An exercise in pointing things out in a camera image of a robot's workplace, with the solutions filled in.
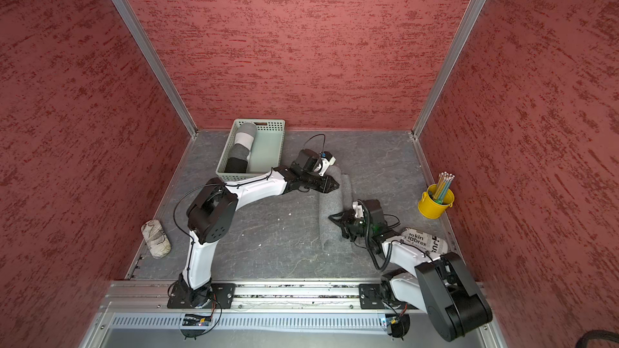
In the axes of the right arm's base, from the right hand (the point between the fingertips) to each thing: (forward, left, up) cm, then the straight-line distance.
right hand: (328, 223), depth 85 cm
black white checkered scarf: (+31, +38, +2) cm, 49 cm away
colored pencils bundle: (+10, -42, +8) cm, 44 cm away
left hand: (+12, -3, +4) cm, 13 cm away
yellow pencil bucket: (+4, -39, 0) cm, 39 cm away
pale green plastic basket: (+39, +34, -3) cm, 52 cm away
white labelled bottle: (-7, -36, -3) cm, 37 cm away
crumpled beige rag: (-4, +61, -1) cm, 61 cm away
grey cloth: (+7, -3, +3) cm, 8 cm away
